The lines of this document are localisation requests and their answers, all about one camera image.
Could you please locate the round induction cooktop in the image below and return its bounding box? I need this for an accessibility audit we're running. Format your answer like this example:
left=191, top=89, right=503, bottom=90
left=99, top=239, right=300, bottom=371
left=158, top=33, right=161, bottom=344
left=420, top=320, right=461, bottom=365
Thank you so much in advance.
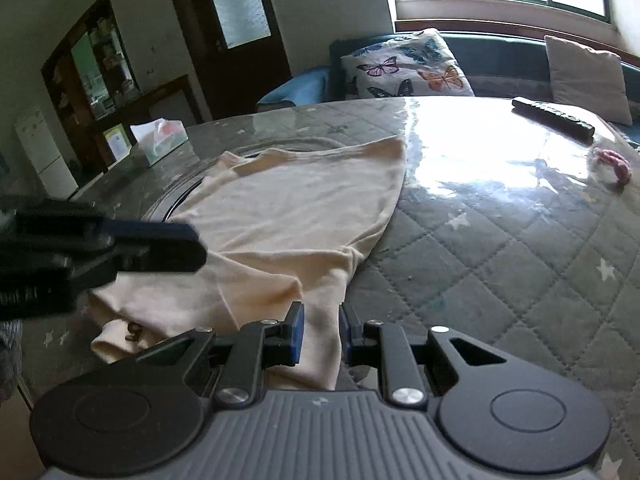
left=142, top=136, right=344, bottom=221

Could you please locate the grey square pillow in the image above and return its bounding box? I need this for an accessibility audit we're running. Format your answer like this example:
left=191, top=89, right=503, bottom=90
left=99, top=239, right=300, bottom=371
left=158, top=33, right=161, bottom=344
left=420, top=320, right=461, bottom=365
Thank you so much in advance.
left=544, top=35, right=632, bottom=126

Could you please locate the dark wooden door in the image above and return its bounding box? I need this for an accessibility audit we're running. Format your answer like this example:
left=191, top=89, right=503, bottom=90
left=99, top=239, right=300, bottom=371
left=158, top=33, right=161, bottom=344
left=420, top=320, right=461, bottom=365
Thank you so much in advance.
left=172, top=0, right=291, bottom=119

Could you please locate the tissue box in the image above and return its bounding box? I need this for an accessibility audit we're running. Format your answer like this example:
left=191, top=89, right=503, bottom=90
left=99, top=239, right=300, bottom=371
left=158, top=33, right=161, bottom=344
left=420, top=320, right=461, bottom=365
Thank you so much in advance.
left=130, top=118, right=188, bottom=167

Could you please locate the black remote control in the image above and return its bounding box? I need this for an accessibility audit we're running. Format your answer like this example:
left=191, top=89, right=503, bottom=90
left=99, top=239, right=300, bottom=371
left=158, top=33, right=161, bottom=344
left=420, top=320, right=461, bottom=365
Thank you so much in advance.
left=511, top=96, right=594, bottom=143

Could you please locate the cream knit sweater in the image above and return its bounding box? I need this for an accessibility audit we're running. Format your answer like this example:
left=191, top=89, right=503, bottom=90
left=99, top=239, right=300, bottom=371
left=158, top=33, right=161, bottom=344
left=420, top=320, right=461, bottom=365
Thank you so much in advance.
left=89, top=136, right=406, bottom=390

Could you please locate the dark wooden shelf cabinet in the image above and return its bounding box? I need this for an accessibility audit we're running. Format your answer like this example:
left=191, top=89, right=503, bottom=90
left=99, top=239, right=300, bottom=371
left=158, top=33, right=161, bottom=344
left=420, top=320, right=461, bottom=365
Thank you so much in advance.
left=41, top=0, right=203, bottom=181

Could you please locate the pink hair tie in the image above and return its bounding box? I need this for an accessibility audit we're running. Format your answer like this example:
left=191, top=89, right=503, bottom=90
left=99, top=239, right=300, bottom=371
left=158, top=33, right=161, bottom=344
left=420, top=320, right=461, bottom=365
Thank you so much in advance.
left=591, top=147, right=634, bottom=188

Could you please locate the white refrigerator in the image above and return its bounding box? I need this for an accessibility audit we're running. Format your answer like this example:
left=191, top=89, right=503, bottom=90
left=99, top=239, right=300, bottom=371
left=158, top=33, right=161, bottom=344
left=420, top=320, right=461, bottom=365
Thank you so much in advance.
left=15, top=108, right=78, bottom=200

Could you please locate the butterfly print pillow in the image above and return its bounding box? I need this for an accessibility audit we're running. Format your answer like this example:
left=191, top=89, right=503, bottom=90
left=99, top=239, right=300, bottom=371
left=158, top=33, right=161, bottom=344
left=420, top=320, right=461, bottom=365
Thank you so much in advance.
left=341, top=28, right=474, bottom=99

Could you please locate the dark teal sofa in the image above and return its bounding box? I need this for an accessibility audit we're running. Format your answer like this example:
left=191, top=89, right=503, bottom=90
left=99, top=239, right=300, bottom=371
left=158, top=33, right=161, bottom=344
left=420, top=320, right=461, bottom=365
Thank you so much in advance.
left=255, top=29, right=640, bottom=146

